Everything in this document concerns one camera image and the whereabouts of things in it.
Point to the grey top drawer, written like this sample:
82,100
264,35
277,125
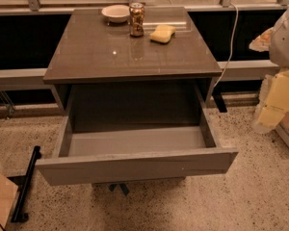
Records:
123,132

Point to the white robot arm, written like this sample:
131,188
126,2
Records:
274,92

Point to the grey glossy drawer cabinet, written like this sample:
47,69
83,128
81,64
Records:
94,51

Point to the yellow sponge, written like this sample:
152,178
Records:
162,33

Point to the white ceramic bowl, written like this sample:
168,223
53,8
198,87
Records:
116,13

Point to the gold patterned drink can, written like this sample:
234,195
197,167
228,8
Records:
137,16

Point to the wooden board lower left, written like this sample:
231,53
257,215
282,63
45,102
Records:
8,191

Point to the black metal floor bar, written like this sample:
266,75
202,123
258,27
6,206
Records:
23,182

